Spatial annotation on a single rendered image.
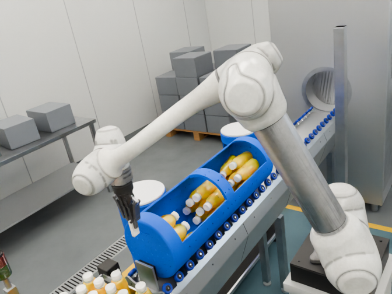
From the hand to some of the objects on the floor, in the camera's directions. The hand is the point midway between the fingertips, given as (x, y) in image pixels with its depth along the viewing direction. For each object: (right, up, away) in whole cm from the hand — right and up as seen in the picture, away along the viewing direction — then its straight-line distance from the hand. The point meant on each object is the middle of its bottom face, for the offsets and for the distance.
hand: (133, 227), depth 145 cm
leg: (+87, -70, +120) cm, 163 cm away
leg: (+76, -68, +128) cm, 164 cm away
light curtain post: (+133, -55, +135) cm, 198 cm away
